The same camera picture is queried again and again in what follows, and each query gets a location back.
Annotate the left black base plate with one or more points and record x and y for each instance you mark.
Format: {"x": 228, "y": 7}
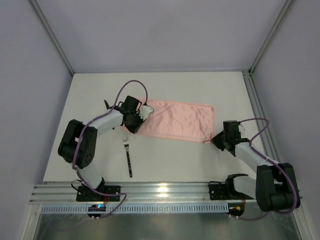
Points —
{"x": 110, "y": 194}

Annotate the right side aluminium rail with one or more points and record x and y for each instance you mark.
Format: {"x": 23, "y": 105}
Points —
{"x": 268, "y": 143}

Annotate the right controller board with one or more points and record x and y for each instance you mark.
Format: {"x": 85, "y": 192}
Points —
{"x": 235, "y": 209}

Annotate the aluminium front rail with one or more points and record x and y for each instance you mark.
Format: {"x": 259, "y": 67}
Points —
{"x": 136, "y": 193}

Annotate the right corner frame post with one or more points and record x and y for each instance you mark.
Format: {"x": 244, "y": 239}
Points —
{"x": 272, "y": 33}

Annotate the controller board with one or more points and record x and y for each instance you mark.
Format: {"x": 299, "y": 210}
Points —
{"x": 235, "y": 209}
{"x": 96, "y": 211}

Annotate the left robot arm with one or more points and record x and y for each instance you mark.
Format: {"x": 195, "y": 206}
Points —
{"x": 78, "y": 144}

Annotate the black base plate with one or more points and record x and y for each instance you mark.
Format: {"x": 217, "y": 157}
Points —
{"x": 110, "y": 194}
{"x": 225, "y": 191}

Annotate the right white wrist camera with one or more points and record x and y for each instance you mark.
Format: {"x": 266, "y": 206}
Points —
{"x": 242, "y": 130}

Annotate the left controller board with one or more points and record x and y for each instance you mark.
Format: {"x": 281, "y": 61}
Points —
{"x": 96, "y": 211}

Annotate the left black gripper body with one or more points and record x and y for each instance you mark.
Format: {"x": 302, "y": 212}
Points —
{"x": 133, "y": 124}

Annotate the silver fork black handle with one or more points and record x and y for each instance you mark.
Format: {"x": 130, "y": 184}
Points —
{"x": 127, "y": 147}

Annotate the pink satin napkin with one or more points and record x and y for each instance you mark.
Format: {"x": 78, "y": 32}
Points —
{"x": 179, "y": 121}

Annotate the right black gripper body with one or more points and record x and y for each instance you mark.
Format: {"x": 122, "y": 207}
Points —
{"x": 217, "y": 139}

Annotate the black knife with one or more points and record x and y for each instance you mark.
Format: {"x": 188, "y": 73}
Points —
{"x": 110, "y": 118}

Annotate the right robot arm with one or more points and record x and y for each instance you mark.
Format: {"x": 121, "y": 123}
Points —
{"x": 274, "y": 187}

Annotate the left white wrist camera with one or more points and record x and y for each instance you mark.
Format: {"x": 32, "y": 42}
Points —
{"x": 145, "y": 111}

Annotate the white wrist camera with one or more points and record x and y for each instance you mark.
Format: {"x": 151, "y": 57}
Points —
{"x": 242, "y": 130}
{"x": 145, "y": 111}

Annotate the corner frame post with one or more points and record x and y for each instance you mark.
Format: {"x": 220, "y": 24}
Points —
{"x": 272, "y": 33}
{"x": 51, "y": 35}

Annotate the grey slotted cable duct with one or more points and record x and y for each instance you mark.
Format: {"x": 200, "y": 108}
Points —
{"x": 136, "y": 208}

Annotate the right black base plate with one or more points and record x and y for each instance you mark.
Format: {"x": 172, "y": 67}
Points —
{"x": 225, "y": 191}

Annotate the left corner frame post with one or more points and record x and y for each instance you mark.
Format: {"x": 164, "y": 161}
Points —
{"x": 51, "y": 35}

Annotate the aluminium rail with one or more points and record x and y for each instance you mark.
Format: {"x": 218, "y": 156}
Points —
{"x": 136, "y": 193}
{"x": 268, "y": 143}

